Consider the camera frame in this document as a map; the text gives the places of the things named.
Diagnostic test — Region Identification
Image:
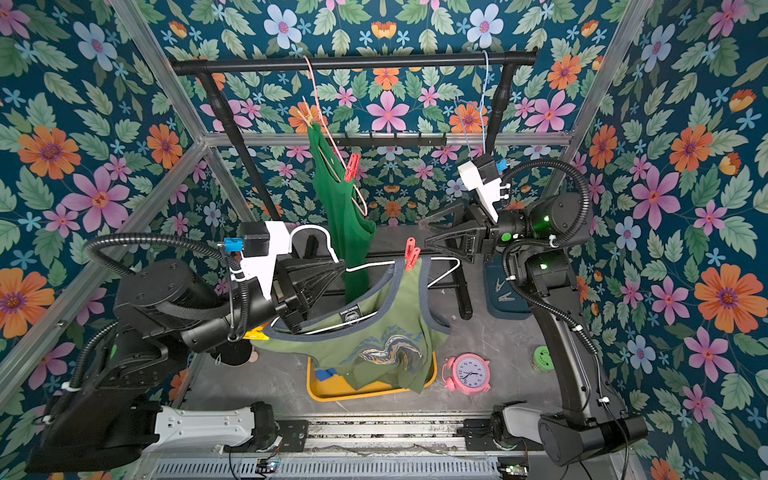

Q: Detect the black clothes rack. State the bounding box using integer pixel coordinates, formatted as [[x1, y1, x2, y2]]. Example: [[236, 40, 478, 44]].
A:
[[169, 50, 538, 321]]

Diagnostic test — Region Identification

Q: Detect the pink wire hanger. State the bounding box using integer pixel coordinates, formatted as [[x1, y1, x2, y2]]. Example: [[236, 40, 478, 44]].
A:
[[299, 55, 370, 218]]

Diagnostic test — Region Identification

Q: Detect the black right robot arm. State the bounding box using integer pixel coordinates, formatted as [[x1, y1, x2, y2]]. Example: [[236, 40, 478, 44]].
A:
[[420, 192, 648, 466]]

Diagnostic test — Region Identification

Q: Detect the blue tank top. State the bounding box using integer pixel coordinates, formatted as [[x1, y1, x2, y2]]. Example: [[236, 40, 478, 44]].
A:
[[315, 369, 337, 382]]

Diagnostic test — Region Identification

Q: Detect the white wire hanger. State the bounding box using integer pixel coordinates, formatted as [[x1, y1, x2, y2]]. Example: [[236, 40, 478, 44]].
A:
[[269, 225, 462, 334], [459, 50, 491, 155]]

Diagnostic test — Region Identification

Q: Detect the green round smiley toy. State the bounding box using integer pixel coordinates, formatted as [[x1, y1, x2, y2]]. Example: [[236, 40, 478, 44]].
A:
[[532, 345, 555, 373]]

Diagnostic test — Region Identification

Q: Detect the black corrugated cable left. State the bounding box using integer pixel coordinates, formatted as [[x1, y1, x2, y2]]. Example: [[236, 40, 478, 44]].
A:
[[47, 232, 250, 415]]

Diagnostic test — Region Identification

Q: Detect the pink alarm clock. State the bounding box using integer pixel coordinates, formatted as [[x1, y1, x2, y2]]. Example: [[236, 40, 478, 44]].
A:
[[441, 353, 491, 396]]

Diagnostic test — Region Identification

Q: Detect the black corrugated cable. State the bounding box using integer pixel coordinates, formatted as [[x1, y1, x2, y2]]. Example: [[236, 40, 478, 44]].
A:
[[500, 157, 601, 355], [47, 232, 250, 415]]

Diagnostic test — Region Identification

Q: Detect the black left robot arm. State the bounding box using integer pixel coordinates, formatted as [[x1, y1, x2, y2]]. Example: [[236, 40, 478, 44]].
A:
[[26, 259, 344, 474]]

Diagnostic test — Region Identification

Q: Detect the yellow plastic tray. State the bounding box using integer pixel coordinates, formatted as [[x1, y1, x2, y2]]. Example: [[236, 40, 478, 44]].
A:
[[306, 358, 411, 403]]

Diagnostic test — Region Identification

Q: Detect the olive grey tank top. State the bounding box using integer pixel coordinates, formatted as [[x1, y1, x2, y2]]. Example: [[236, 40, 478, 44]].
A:
[[251, 257, 451, 393]]

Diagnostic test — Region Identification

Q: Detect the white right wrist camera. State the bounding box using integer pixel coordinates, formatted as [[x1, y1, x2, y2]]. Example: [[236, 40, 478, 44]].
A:
[[458, 154, 509, 224]]

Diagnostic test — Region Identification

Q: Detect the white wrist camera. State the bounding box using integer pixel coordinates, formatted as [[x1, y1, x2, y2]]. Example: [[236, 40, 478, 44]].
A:
[[223, 221, 292, 299], [458, 154, 509, 224]]

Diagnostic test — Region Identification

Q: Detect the dark teal tray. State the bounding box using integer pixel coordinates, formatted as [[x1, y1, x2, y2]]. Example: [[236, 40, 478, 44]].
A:
[[483, 256, 531, 321]]

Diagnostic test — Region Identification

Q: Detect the red clothespin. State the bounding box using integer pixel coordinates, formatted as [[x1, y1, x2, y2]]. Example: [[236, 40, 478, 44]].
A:
[[404, 237, 421, 271], [344, 153, 361, 183]]

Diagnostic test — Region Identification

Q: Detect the yellow clothespin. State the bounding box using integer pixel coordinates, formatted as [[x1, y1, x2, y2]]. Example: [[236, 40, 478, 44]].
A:
[[242, 324, 270, 341]]

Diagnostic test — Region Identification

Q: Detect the green tank top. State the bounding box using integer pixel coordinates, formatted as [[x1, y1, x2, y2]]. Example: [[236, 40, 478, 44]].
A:
[[307, 124, 376, 269]]

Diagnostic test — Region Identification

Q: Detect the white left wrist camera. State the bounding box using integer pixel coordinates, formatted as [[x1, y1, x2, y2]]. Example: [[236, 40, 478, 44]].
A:
[[223, 221, 292, 299]]

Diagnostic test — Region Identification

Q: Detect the black corrugated cable right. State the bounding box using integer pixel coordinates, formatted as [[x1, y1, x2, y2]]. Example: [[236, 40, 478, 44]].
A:
[[500, 157, 601, 355]]

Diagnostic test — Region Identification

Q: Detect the doll with striped shirt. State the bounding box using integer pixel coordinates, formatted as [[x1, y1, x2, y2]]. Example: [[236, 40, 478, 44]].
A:
[[209, 340, 259, 367]]

